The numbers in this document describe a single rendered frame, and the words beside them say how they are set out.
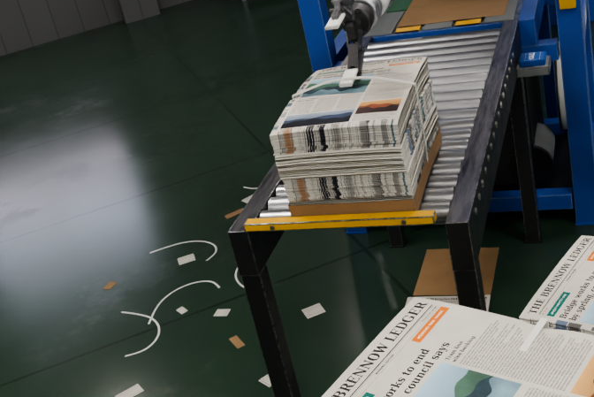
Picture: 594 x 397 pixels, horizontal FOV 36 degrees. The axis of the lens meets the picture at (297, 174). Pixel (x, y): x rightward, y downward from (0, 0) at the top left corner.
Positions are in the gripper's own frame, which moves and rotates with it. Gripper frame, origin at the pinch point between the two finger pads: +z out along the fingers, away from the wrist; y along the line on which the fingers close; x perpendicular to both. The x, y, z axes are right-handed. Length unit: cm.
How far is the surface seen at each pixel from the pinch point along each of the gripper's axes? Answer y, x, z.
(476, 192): 32.9, -26.3, 8.3
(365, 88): 9.6, -3.6, -1.1
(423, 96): 16.7, -14.7, -8.1
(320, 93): 9.3, 6.9, -0.5
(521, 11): 46, -25, -121
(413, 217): 28.9, -15.1, 22.7
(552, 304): 25, -45, 56
